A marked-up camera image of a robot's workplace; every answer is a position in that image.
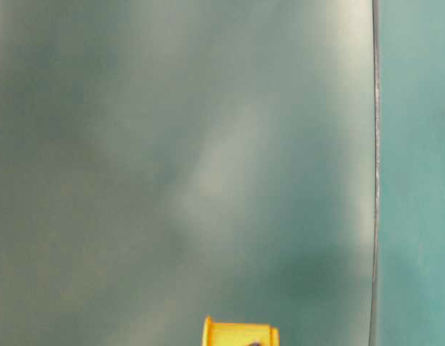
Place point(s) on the teal side panel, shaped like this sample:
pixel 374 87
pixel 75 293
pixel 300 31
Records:
pixel 411 274

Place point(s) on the yellow plastic bracket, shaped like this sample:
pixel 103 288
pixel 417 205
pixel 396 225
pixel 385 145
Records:
pixel 238 334

